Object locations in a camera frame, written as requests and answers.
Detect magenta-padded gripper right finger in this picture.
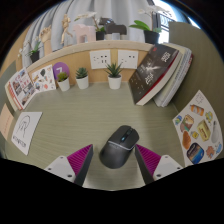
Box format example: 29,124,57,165
134,143,184,186

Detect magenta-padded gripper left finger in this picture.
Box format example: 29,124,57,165
43,143,94,187

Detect dark grey computer mouse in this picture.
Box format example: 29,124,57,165
98,124,141,170

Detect white printed mouse pad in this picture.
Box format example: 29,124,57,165
10,111,44,157

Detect colourful sticker sheet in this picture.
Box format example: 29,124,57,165
172,89,224,168

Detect peach paper card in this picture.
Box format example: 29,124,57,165
0,103,15,141

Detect small succulent in white pot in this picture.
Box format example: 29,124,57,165
74,66,90,90
55,71,71,93
104,61,125,90

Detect white-covered leaning books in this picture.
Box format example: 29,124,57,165
152,42,194,108

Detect red-spined photo cover book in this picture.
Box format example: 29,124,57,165
7,67,37,111

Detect white sticker sheet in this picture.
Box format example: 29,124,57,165
30,64,57,94

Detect black-covered book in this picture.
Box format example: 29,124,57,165
128,43,181,107

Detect grey-green desk divider panel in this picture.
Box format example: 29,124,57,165
168,21,224,134
0,59,18,154

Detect white orchid in black pot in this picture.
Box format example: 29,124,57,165
18,39,44,64
128,3,174,45
73,10,108,42

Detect wooden hand model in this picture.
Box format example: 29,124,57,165
39,24,54,56

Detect pink horse figure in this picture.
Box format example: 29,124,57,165
72,23,98,44

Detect dark-framed window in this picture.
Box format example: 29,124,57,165
146,0,201,44

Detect dark grey horse figure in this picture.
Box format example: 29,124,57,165
98,17,128,37

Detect grey curtain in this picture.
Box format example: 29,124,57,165
24,0,156,58

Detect white wall socket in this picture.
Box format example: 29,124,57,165
89,49,112,70
117,49,139,70

